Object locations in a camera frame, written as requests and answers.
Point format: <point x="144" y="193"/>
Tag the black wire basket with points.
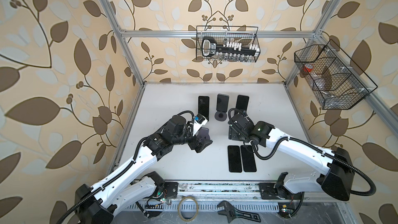
<point x="337" y="80"/>
<point x="244" y="35"/>

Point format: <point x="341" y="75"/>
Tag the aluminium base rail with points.
<point x="205" y="195"/>

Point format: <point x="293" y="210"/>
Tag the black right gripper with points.
<point x="231" y="135"/>

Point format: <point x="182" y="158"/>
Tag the black socket set tool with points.
<point x="209" y="47"/>

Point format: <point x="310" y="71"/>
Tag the silver phone left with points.
<point x="203" y="106"/>

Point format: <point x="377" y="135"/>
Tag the black phone stand front left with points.
<point x="203" y="134"/>

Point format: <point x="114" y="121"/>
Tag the black wire basket right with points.
<point x="337" y="80"/>

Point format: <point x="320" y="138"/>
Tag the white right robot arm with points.
<point x="332" y="170"/>

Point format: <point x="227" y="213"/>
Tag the purple phone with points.
<point x="242" y="102"/>

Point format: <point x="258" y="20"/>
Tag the black wire basket back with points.
<point x="244" y="35"/>

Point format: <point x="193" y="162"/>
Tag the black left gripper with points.
<point x="201" y="145"/>

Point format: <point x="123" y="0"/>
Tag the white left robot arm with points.
<point x="101" y="202"/>

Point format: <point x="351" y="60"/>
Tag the grey round phone stand back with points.
<point x="221" y="116"/>

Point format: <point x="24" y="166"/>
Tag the black adjustable wrench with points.
<point x="232" y="213"/>

